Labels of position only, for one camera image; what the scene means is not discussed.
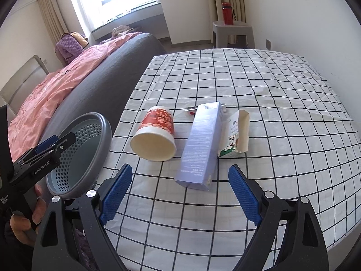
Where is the grey padded headboard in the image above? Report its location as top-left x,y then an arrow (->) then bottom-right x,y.
0,55 -> 50,116

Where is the bed with grey sheet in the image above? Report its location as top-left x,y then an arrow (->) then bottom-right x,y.
45,32 -> 168,139

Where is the beige crumpled cloth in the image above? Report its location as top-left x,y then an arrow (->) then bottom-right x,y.
111,25 -> 134,37

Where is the person's left hand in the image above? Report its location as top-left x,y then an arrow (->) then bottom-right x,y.
10,185 -> 47,247

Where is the red white paper cup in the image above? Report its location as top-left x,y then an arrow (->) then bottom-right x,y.
130,105 -> 177,162

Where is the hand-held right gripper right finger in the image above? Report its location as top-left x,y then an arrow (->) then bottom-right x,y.
228,164 -> 330,271

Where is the small white red tube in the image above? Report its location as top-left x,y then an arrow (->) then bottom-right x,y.
185,104 -> 226,116

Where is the grey perforated waste basket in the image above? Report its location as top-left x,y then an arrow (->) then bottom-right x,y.
45,112 -> 113,201

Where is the grey plastic stool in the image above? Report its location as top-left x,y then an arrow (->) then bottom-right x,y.
212,20 -> 256,49

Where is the purple fuzzy clothing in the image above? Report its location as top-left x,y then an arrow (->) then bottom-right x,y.
73,227 -> 95,264

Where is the tall purple cardboard box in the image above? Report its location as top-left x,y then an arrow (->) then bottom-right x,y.
174,102 -> 226,191

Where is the purple textured bag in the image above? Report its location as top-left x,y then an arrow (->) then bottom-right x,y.
55,35 -> 85,63

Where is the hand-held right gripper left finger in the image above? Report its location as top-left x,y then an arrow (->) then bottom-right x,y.
32,164 -> 133,271

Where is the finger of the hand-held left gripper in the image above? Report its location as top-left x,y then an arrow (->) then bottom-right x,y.
13,133 -> 76,166
34,135 -> 60,154

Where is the red water bottle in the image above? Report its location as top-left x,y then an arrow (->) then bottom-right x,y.
221,2 -> 235,25

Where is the opened white milk carton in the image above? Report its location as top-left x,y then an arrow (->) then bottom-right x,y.
217,110 -> 250,159

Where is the white bay window ledge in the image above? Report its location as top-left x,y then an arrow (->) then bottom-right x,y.
89,1 -> 172,46

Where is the pink duvet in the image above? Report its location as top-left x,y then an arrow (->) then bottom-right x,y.
7,31 -> 141,154

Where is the white black checkered tablecloth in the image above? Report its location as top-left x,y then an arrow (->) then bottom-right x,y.
93,47 -> 361,271

